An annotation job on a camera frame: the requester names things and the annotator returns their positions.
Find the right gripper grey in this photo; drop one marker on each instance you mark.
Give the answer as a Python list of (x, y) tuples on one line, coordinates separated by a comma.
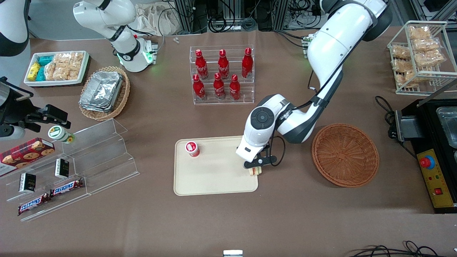
[(31, 118)]

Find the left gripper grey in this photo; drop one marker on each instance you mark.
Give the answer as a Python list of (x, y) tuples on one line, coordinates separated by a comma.
[(266, 147)]

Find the triangular sandwich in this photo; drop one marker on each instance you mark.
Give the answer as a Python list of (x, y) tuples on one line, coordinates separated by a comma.
[(256, 172)]

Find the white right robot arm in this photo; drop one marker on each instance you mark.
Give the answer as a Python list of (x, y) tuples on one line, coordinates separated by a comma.
[(121, 43)]

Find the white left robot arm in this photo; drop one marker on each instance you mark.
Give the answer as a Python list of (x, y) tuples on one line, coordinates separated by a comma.
[(332, 53)]

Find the white rectangular snack tray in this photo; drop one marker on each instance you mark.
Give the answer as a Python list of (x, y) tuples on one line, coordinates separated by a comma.
[(53, 83)]

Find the aluminium foil tray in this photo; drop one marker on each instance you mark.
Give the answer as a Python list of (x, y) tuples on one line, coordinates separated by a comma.
[(93, 108), (101, 89)]

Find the beige plastic tray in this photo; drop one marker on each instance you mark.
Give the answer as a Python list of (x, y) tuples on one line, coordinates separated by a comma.
[(214, 175)]

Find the oval tan wicker basket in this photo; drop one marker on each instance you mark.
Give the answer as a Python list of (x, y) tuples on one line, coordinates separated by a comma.
[(123, 98)]

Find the round brown wicker basket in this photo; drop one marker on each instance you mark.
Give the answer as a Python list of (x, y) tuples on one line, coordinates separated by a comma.
[(344, 157)]

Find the green capped yogurt bottle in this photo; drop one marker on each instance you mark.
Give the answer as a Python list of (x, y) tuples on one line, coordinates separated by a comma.
[(57, 132)]

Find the clear bag of rice crackers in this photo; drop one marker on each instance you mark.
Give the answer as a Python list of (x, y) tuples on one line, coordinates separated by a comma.
[(62, 58), (61, 72), (50, 71), (75, 72), (77, 58)]

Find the teal snack packet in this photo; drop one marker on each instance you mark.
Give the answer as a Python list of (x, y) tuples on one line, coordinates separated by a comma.
[(45, 60), (41, 74)]

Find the yellow snack packet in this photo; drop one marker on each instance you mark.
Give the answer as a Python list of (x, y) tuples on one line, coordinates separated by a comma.
[(34, 71)]

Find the red tartan cookie box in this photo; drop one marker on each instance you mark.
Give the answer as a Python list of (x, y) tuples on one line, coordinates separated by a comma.
[(25, 153)]

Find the small black chocolate box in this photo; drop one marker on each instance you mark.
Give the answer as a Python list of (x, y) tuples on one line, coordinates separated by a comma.
[(62, 168), (27, 182)]

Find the clear acrylic stepped shelf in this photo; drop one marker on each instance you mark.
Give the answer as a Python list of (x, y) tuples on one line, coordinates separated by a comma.
[(107, 153)]

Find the red capped yogurt bottle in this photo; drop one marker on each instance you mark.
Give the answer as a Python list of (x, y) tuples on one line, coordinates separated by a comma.
[(191, 147)]

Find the clear acrylic bottle rack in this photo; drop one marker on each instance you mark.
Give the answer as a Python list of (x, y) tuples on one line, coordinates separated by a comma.
[(246, 96)]

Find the Snickers chocolate bar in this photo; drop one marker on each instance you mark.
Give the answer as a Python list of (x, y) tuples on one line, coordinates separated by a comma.
[(34, 204), (67, 187)]

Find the red cola bottle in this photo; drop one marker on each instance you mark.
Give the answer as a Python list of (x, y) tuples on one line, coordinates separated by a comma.
[(247, 64), (219, 86), (223, 66), (198, 88), (234, 88), (201, 66)]

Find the beige cloth bag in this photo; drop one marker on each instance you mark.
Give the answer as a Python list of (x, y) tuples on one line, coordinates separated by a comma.
[(157, 19)]

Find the red emergency stop button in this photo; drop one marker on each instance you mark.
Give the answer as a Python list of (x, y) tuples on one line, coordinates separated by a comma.
[(426, 162)]

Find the black countertop machine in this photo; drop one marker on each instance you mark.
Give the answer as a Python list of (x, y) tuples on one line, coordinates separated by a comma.
[(428, 125)]

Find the clear bag of fried snacks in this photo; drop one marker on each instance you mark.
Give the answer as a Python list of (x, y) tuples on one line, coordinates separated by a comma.
[(419, 32), (430, 58), (426, 44), (401, 52), (401, 66), (410, 77)]

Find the yellow control panel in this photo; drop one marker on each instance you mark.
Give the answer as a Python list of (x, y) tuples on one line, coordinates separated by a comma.
[(441, 180)]

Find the steel pan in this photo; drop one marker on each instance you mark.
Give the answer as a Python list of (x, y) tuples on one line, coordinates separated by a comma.
[(448, 125)]

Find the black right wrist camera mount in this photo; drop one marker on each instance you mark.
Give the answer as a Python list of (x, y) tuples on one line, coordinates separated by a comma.
[(14, 107)]

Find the aluminium profile post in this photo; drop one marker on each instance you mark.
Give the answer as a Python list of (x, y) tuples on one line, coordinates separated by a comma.
[(184, 16), (280, 14)]

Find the red rocker switch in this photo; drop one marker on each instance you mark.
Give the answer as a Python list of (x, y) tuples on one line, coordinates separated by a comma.
[(438, 191)]

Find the grey metal rail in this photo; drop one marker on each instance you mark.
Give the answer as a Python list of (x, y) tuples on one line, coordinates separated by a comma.
[(437, 94)]

